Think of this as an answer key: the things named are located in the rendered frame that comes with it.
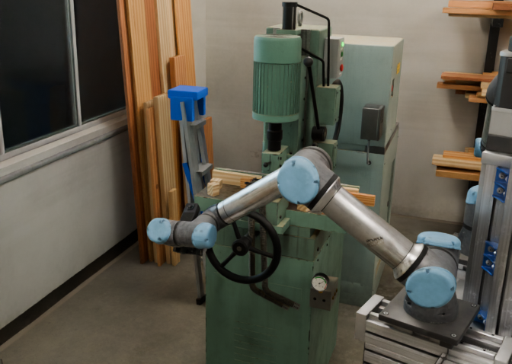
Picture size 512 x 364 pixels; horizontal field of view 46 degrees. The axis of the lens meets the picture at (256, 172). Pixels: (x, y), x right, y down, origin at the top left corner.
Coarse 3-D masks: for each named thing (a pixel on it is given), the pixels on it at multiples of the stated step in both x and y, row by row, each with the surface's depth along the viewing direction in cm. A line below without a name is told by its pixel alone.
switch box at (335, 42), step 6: (330, 42) 244; (336, 42) 243; (330, 48) 245; (336, 48) 244; (324, 54) 246; (330, 54) 245; (336, 54) 245; (324, 60) 247; (330, 60) 246; (336, 60) 245; (342, 60) 253; (330, 66) 247; (336, 66) 246; (330, 72) 248; (336, 72) 247; (336, 78) 248
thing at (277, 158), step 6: (282, 150) 236; (288, 150) 242; (264, 156) 233; (270, 156) 232; (276, 156) 231; (282, 156) 235; (276, 162) 232; (282, 162) 236; (264, 168) 234; (270, 168) 233; (276, 168) 233
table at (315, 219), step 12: (204, 192) 239; (228, 192) 240; (204, 204) 235; (288, 216) 224; (300, 216) 222; (312, 216) 220; (324, 216) 219; (276, 228) 216; (324, 228) 220; (336, 228) 219
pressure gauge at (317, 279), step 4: (316, 276) 220; (320, 276) 219; (324, 276) 219; (312, 280) 221; (316, 280) 220; (320, 280) 220; (324, 280) 219; (328, 280) 221; (312, 284) 221; (316, 284) 221; (320, 284) 220; (324, 284) 220; (316, 288) 221; (320, 288) 221; (324, 288) 220; (320, 292) 223
